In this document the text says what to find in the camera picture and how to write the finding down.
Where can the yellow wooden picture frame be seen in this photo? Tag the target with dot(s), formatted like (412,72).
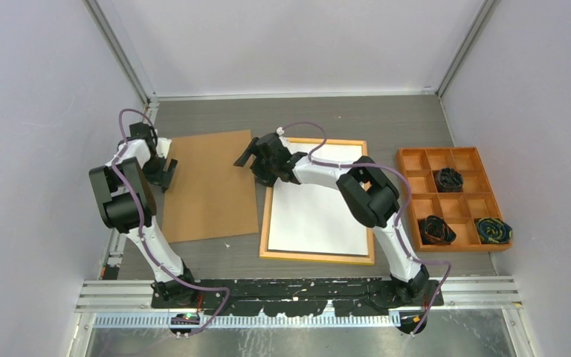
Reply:
(334,150)

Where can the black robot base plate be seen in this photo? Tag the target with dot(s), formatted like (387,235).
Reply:
(306,297)

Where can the brown wooden compartment tray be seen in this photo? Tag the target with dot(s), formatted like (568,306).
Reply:
(460,210)

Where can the brown fibreboard backing board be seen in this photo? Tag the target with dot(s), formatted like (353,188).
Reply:
(209,196)

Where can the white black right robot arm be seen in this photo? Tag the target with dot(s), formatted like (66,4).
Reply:
(372,199)

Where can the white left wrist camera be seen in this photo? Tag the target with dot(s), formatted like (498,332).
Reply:
(163,147)

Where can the building and sky photo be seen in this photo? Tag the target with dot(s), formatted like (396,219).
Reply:
(308,218)

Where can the aluminium rail front edge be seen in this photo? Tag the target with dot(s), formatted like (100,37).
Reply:
(133,304)

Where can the dark rolled tie brown pattern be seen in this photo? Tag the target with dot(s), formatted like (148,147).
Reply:
(433,230)

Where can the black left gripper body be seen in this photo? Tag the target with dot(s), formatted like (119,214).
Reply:
(153,169)

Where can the dark rolled tie yellow pattern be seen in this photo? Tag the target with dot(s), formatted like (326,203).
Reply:
(492,230)

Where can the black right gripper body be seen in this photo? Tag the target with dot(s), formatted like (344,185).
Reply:
(263,171)

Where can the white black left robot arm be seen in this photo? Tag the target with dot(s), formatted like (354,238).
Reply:
(122,190)

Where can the dark rolled tie with blue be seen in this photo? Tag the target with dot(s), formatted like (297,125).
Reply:
(448,180)

